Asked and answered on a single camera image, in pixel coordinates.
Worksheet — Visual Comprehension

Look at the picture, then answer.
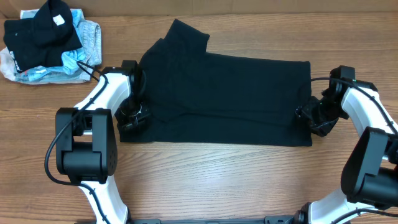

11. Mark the black t-shirt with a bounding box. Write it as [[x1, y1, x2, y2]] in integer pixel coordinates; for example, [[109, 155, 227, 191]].
[[119, 20, 312, 146]]

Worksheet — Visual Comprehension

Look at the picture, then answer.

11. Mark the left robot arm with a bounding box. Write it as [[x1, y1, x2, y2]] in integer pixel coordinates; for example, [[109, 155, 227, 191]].
[[49, 60, 150, 223]]

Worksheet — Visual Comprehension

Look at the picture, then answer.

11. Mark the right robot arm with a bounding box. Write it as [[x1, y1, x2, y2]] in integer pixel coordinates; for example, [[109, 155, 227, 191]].
[[289, 78, 397, 223]]

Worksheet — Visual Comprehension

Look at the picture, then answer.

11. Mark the light blue folded garment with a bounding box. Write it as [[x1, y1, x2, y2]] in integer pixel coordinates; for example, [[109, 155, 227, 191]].
[[21, 9, 86, 82]]

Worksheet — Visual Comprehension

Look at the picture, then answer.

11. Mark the grey patterned folded garment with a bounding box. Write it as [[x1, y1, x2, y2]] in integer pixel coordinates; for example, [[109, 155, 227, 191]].
[[77, 20, 102, 66]]

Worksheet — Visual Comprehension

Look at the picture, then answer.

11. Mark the folded black garment on pile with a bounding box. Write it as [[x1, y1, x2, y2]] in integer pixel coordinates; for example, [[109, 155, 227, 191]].
[[3, 0, 82, 73]]

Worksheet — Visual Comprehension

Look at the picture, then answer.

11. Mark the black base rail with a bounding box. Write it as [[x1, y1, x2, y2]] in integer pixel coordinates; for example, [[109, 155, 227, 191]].
[[127, 215, 294, 224]]

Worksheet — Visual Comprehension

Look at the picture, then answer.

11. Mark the brown cardboard back wall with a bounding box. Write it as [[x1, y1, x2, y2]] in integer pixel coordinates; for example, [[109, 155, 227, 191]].
[[0, 0, 398, 19]]

